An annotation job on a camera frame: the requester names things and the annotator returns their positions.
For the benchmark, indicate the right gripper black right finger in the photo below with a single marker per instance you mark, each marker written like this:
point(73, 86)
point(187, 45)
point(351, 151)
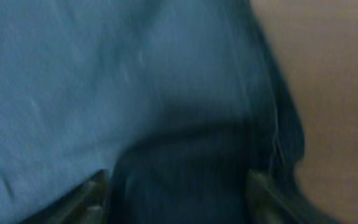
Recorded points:
point(262, 200)

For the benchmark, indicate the navy blue shorts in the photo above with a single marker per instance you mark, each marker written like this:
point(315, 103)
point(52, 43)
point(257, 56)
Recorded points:
point(177, 100)

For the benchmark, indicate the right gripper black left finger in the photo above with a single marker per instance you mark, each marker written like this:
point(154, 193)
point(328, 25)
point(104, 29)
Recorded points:
point(85, 204)

